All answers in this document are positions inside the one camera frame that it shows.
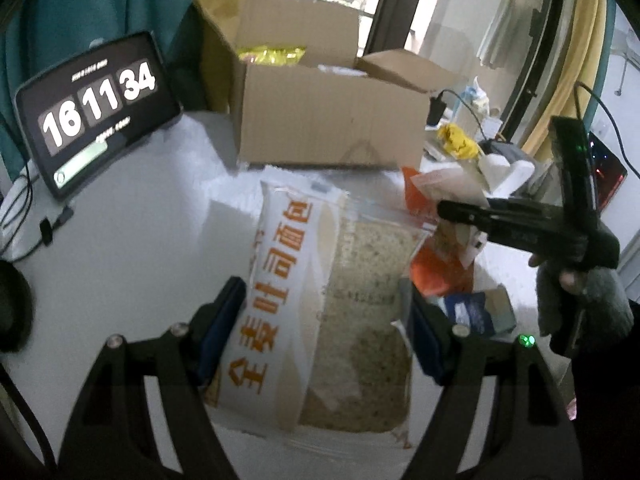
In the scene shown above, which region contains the black cable with connector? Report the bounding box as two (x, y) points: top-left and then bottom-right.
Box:
(0, 204), (76, 262)

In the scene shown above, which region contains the black tablet clock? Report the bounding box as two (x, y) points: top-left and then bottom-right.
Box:
(14, 31), (182, 201)

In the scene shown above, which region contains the white cable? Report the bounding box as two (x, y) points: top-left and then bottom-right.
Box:
(0, 159), (37, 233)

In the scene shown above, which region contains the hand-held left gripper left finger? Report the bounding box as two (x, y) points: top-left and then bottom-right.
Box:
(57, 275), (248, 480)

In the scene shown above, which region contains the orange snack packet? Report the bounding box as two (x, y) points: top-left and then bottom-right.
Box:
(401, 166), (490, 297)

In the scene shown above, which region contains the black charger adapter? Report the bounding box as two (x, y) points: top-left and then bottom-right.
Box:
(425, 90), (449, 129)

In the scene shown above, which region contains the black charger cable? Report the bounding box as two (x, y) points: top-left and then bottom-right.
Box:
(574, 81), (640, 182)

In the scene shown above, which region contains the yellow plastic bag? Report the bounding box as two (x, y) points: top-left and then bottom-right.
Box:
(436, 123), (482, 159)

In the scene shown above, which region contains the small blue white packet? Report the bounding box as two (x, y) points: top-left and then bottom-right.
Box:
(429, 284), (519, 339)

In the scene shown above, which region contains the person's right hand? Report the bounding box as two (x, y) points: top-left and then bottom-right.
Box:
(529, 253), (582, 287)

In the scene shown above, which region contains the black round object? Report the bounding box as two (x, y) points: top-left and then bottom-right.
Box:
(0, 259), (37, 354)

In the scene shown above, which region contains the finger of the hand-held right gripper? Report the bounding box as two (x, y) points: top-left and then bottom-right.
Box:
(437, 199), (494, 242)

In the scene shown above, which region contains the person's dark clothing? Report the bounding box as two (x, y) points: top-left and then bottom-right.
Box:
(567, 300), (640, 480)

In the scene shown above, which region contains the cardboard box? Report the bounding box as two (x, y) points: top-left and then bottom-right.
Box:
(192, 0), (469, 172)

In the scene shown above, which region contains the teal curtain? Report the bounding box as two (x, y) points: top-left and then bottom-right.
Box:
(0, 0), (212, 177)

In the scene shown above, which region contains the dark red device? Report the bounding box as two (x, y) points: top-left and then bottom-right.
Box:
(586, 129), (629, 212)

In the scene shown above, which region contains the black door frame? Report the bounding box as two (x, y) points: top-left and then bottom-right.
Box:
(362, 0), (432, 57)

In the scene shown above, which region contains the yellow snack packet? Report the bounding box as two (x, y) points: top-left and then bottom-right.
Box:
(237, 45), (307, 67)

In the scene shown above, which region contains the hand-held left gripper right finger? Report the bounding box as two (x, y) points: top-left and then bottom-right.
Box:
(399, 277), (585, 480)

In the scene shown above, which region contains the grey cloth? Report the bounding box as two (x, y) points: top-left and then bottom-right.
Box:
(486, 139), (522, 159)

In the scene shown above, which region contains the sliced bread bag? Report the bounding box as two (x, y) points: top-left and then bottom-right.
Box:
(202, 165), (432, 449)

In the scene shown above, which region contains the white hanging cloth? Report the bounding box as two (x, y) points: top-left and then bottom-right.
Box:
(476, 0), (519, 69)

